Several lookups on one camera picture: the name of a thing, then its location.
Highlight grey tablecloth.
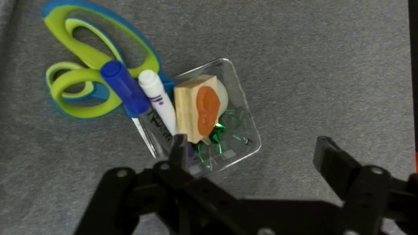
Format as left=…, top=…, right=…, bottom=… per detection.
left=0, top=0, right=418, bottom=235

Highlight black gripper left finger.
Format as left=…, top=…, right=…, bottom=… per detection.
left=169, top=134, right=190, bottom=174

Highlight white tape roll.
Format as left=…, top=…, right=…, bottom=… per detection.
left=215, top=79, right=232, bottom=115

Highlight green blue scissors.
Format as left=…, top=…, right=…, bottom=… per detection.
left=42, top=0, right=176, bottom=160

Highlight clear square plastic container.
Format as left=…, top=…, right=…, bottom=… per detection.
left=130, top=57, right=264, bottom=177

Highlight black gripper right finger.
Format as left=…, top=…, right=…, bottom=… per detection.
left=313, top=135, right=364, bottom=212

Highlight white marker purple print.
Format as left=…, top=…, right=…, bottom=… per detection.
left=138, top=70, right=179, bottom=137

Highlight green gift bow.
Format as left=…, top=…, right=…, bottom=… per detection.
left=191, top=107, right=253, bottom=164

